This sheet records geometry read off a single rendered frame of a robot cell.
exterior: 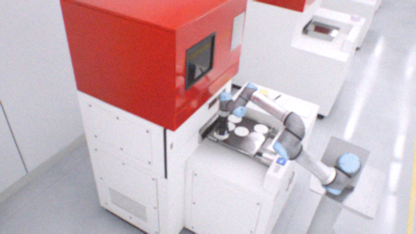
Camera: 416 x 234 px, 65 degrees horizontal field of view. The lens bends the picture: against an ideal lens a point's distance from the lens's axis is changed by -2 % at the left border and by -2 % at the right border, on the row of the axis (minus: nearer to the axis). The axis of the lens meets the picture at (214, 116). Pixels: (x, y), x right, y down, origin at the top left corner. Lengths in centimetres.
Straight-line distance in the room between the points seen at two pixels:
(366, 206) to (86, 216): 216
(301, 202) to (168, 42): 215
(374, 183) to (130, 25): 180
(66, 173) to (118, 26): 202
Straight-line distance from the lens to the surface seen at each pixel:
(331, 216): 258
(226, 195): 226
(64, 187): 335
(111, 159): 243
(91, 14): 187
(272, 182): 209
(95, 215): 308
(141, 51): 171
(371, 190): 241
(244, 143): 231
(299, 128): 186
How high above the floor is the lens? 241
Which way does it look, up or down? 37 degrees down
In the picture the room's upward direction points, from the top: 5 degrees clockwise
